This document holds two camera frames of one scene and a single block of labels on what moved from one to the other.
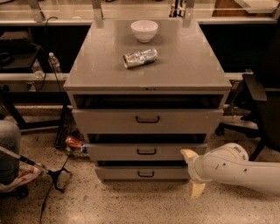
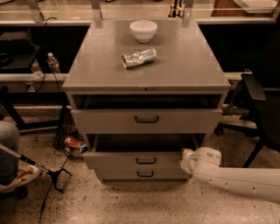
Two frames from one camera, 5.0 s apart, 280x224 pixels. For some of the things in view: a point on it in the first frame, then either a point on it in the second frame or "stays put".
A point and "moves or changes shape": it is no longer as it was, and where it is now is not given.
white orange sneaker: (25, 174) stays put
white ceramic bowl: (144, 30) stays put
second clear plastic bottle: (38, 70) stays put
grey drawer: (140, 151) moves or changes shape
